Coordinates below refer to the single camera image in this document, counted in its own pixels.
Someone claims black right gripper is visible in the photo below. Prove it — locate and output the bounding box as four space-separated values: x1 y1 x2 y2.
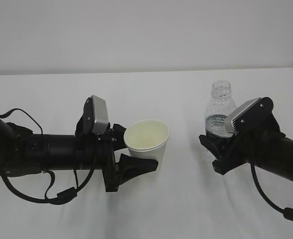
198 130 286 174

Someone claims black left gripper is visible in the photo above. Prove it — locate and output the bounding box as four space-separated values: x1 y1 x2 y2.
97 124 159 192

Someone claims white paper cup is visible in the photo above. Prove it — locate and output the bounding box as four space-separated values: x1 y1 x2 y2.
123 119 170 170

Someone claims clear water bottle green label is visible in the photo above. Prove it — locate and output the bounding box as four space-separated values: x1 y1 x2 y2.
205 80 237 138

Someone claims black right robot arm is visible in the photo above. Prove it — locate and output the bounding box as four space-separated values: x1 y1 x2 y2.
198 131 293 182

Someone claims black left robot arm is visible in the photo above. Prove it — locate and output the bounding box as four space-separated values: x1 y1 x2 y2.
0 112 158 192

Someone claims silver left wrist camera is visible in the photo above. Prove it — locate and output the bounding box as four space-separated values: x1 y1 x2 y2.
75 95 109 138

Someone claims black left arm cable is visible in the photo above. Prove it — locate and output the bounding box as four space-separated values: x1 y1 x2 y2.
0 108 97 206

